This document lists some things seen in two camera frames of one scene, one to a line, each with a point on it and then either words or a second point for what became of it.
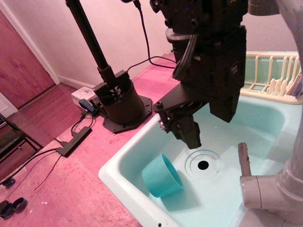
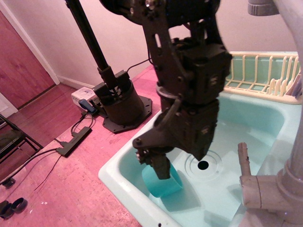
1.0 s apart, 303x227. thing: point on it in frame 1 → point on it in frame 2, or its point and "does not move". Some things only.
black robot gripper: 211,68 → 190,126
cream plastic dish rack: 278,78 does not move
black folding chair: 12,136 does not move
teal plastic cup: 161,177 does not move
